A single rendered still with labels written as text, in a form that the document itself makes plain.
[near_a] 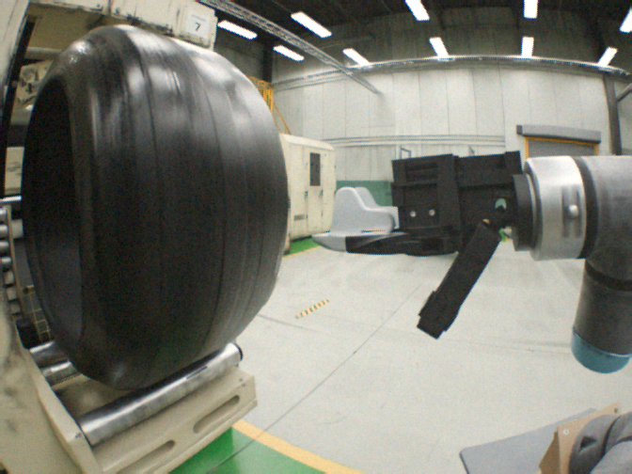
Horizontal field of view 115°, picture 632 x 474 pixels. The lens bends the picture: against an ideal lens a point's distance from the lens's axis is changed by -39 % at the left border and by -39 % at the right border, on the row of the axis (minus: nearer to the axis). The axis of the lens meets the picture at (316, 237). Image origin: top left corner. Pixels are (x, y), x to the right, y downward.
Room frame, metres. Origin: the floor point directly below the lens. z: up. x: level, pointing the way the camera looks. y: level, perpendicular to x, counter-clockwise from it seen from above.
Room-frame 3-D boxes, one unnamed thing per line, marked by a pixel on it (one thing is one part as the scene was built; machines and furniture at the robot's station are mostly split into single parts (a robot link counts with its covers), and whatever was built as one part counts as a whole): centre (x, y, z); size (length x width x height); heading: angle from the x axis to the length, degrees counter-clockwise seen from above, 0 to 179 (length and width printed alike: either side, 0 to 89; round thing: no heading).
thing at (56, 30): (0.69, 0.56, 1.71); 0.61 x 0.25 x 0.15; 152
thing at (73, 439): (0.28, 0.44, 0.90); 0.40 x 0.03 x 0.10; 62
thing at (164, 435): (0.38, 0.24, 0.83); 0.36 x 0.09 x 0.06; 152
